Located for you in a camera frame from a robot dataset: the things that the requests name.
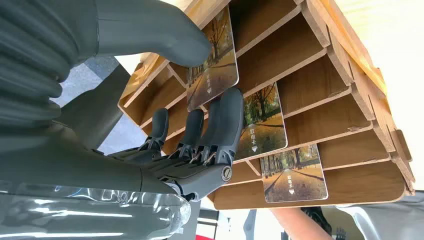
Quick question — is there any wooden slotted card holder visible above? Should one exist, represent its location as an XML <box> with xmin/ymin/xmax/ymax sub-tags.
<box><xmin>117</xmin><ymin>0</ymin><xmax>417</xmax><ymax>211</ymax></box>

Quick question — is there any person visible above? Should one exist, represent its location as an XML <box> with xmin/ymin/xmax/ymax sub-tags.
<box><xmin>269</xmin><ymin>190</ymin><xmax>424</xmax><ymax>240</ymax></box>

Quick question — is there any black equipment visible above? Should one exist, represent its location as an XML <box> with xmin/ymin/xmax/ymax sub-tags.
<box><xmin>301</xmin><ymin>206</ymin><xmax>334</xmax><ymax>236</ymax></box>

